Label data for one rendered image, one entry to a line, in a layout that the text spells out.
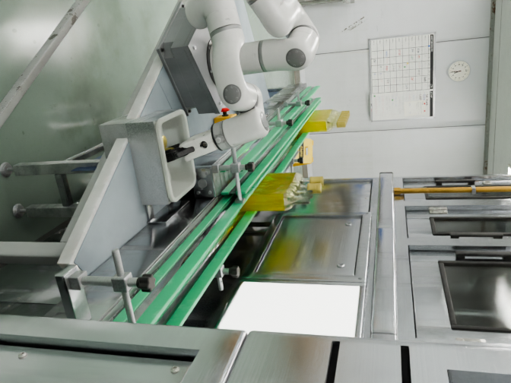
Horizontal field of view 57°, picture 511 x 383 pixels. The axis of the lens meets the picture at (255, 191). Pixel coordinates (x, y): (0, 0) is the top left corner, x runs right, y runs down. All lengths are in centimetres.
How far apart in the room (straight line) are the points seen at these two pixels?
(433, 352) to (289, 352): 13
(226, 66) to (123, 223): 46
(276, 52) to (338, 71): 587
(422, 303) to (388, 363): 81
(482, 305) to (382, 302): 25
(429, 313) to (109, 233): 78
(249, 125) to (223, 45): 20
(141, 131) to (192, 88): 32
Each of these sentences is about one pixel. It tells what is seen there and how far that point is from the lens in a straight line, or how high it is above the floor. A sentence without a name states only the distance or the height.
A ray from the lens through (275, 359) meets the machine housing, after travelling 47.
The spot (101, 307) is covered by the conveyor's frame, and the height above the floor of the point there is 86.
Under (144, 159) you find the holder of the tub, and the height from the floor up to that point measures 78.
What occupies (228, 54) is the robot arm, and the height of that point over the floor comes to 102.
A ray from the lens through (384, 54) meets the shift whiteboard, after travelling 722.
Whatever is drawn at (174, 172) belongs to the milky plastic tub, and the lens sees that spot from 139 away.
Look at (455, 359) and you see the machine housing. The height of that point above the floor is 144.
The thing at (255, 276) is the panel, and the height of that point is 102.
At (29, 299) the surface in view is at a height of 36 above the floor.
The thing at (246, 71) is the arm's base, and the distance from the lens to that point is 148.
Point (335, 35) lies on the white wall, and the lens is 725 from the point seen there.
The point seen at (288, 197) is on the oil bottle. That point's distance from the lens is 145.
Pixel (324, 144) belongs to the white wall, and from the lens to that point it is 751.
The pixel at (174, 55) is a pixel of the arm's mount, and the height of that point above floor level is 80.
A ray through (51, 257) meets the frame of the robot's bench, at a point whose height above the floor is 65.
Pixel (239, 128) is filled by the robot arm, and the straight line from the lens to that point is 119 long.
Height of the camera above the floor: 139
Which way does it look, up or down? 16 degrees down
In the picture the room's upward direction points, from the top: 89 degrees clockwise
